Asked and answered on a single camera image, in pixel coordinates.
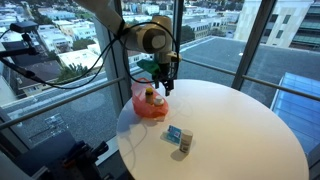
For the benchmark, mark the dark bottle with yellow cap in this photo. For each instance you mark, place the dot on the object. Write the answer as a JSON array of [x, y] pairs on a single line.
[[149, 95]]

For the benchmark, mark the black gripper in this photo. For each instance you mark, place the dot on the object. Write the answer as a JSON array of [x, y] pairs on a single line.
[[165, 77]]

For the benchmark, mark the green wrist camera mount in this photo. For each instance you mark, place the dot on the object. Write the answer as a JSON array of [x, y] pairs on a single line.
[[149, 66]]

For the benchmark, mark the orange plastic bag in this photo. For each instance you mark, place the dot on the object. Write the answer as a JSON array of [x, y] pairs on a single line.
[[140, 106]]

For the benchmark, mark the small blue and white box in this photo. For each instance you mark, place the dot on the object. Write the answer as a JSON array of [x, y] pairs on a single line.
[[173, 134]]

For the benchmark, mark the black and orange clamp equipment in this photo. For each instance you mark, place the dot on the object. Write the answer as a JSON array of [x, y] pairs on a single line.
[[79, 163]]

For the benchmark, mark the white container with yellow label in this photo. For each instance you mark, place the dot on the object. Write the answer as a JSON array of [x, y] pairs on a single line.
[[158, 101]]

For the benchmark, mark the round white table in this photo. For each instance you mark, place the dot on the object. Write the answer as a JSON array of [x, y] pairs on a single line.
[[235, 137]]

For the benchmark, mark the tall white cylindrical container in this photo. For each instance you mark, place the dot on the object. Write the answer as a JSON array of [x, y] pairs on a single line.
[[185, 140]]

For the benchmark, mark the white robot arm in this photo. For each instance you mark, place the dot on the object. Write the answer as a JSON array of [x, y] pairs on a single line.
[[153, 37]]

